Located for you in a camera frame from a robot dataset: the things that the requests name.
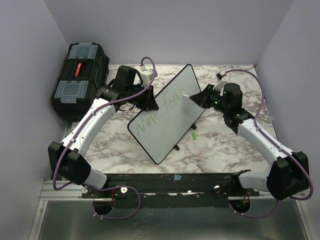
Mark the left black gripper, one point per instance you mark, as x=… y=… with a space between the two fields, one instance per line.
x=150 y=103

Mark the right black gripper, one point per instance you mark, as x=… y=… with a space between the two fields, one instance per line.
x=202 y=98

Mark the white whiteboard black frame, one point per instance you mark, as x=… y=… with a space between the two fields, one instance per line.
x=159 y=131

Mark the green marker cap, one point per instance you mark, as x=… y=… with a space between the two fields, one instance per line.
x=194 y=135

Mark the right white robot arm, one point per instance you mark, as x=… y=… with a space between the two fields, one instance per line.
x=289 y=170

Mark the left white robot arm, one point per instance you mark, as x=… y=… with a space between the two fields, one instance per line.
x=67 y=158

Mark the black plastic toolbox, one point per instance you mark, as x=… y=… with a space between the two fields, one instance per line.
x=84 y=72

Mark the blue tape piece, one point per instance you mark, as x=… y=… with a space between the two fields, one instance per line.
x=177 y=177

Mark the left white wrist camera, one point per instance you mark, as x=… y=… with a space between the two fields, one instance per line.
x=146 y=75

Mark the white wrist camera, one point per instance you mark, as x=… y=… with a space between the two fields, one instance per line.
x=221 y=81
x=146 y=75

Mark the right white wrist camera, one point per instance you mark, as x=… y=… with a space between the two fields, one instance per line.
x=221 y=81

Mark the black mounting rail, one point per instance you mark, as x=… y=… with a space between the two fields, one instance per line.
x=159 y=190

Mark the aluminium frame rail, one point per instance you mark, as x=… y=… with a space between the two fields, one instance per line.
x=65 y=215

